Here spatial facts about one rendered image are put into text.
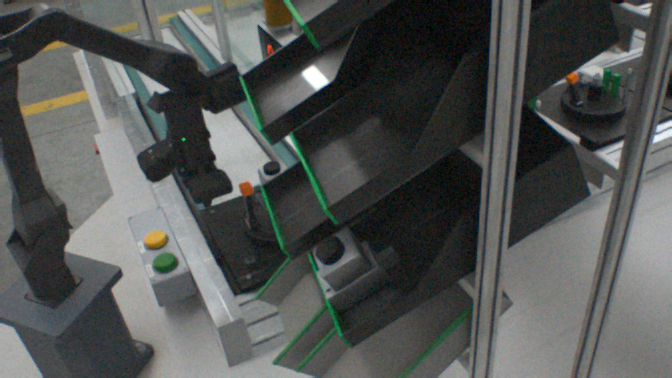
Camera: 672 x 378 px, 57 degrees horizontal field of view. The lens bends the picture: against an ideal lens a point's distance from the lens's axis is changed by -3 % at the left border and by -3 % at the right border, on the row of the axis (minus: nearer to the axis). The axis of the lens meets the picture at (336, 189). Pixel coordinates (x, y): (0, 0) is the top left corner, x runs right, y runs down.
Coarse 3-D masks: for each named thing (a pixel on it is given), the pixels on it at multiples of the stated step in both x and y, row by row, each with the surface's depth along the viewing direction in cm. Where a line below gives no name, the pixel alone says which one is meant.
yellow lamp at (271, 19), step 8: (264, 0) 111; (272, 0) 110; (280, 0) 110; (264, 8) 112; (272, 8) 111; (280, 8) 111; (272, 16) 112; (280, 16) 112; (288, 16) 112; (272, 24) 113; (280, 24) 112
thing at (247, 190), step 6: (240, 186) 106; (246, 186) 106; (252, 186) 106; (258, 186) 108; (240, 192) 107; (246, 192) 106; (252, 192) 107; (258, 192) 108; (246, 198) 107; (246, 204) 108; (252, 204) 108; (246, 210) 109; (252, 210) 109; (252, 216) 110
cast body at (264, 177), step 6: (270, 162) 108; (276, 162) 107; (282, 162) 109; (258, 168) 108; (264, 168) 106; (270, 168) 106; (276, 168) 106; (282, 168) 108; (258, 174) 109; (264, 174) 107; (270, 174) 106; (276, 174) 106; (264, 180) 106; (258, 198) 110; (264, 204) 108
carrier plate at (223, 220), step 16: (208, 208) 119; (224, 208) 119; (240, 208) 119; (208, 224) 116; (224, 224) 115; (240, 224) 115; (224, 240) 112; (240, 240) 111; (224, 256) 108; (240, 256) 108; (256, 256) 108; (272, 256) 107; (240, 272) 105; (256, 272) 104; (272, 272) 104; (240, 288) 102; (256, 288) 103
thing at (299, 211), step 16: (288, 176) 83; (304, 176) 83; (272, 192) 84; (288, 192) 83; (304, 192) 81; (272, 208) 80; (288, 208) 80; (304, 208) 79; (320, 208) 77; (368, 208) 73; (288, 224) 78; (304, 224) 77; (320, 224) 72; (288, 240) 76; (304, 240) 73; (320, 240) 74; (288, 256) 74
